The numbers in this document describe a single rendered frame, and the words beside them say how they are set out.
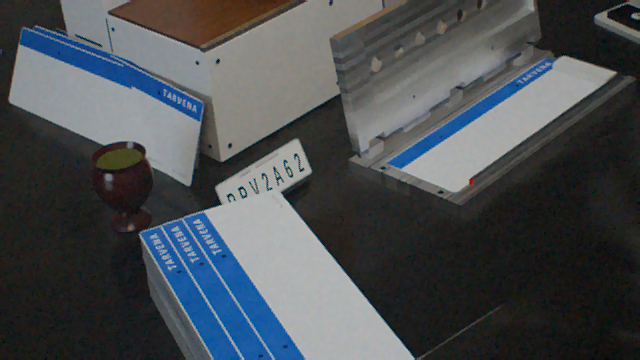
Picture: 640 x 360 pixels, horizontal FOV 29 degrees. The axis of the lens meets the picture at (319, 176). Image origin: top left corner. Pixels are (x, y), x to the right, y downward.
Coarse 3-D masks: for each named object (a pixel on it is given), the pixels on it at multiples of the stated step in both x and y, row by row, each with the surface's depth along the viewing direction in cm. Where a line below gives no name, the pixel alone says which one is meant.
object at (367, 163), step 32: (512, 64) 200; (480, 96) 191; (608, 96) 188; (416, 128) 185; (576, 128) 183; (352, 160) 179; (384, 160) 178; (512, 160) 175; (416, 192) 172; (448, 192) 170; (480, 192) 169
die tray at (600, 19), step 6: (636, 0) 218; (618, 6) 217; (636, 6) 216; (606, 12) 215; (594, 18) 214; (600, 18) 214; (606, 18) 213; (600, 24) 213; (606, 24) 212; (612, 24) 211; (618, 24) 211; (612, 30) 211; (618, 30) 210; (624, 30) 209; (630, 30) 209; (636, 30) 208; (624, 36) 209; (630, 36) 208; (636, 36) 207
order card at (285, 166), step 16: (288, 144) 177; (272, 160) 175; (288, 160) 176; (304, 160) 178; (240, 176) 171; (256, 176) 173; (272, 176) 174; (288, 176) 176; (304, 176) 178; (224, 192) 169; (240, 192) 171; (256, 192) 172
